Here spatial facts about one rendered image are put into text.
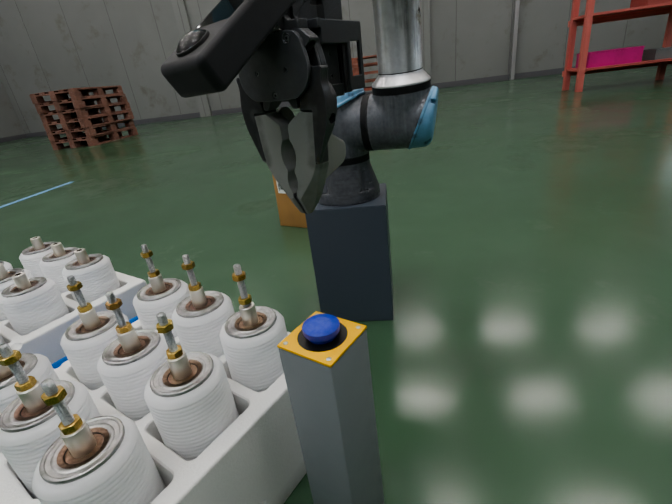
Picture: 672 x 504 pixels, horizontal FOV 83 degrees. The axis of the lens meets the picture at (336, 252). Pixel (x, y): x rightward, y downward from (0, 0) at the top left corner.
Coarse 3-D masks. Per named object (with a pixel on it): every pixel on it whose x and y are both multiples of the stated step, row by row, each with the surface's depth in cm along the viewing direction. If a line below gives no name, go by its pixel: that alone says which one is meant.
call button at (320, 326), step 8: (312, 320) 40; (320, 320) 40; (328, 320) 40; (336, 320) 40; (304, 328) 39; (312, 328) 39; (320, 328) 39; (328, 328) 39; (336, 328) 39; (304, 336) 39; (312, 336) 38; (320, 336) 38; (328, 336) 38
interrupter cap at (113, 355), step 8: (144, 336) 55; (152, 336) 55; (112, 344) 54; (120, 344) 54; (144, 344) 54; (152, 344) 53; (104, 352) 52; (112, 352) 52; (120, 352) 53; (136, 352) 52; (144, 352) 51; (104, 360) 51; (112, 360) 51; (120, 360) 51; (128, 360) 50; (136, 360) 51
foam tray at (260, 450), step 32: (256, 416) 49; (288, 416) 54; (160, 448) 46; (224, 448) 45; (256, 448) 49; (288, 448) 55; (0, 480) 45; (192, 480) 42; (224, 480) 45; (256, 480) 50; (288, 480) 56
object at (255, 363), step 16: (224, 336) 54; (256, 336) 52; (272, 336) 53; (224, 352) 55; (240, 352) 52; (256, 352) 52; (272, 352) 54; (240, 368) 54; (256, 368) 53; (272, 368) 54; (256, 384) 55
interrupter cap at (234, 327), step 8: (264, 312) 57; (272, 312) 57; (232, 320) 56; (240, 320) 56; (264, 320) 55; (272, 320) 55; (232, 328) 54; (240, 328) 54; (248, 328) 54; (256, 328) 54; (264, 328) 53; (232, 336) 53; (240, 336) 52; (248, 336) 52
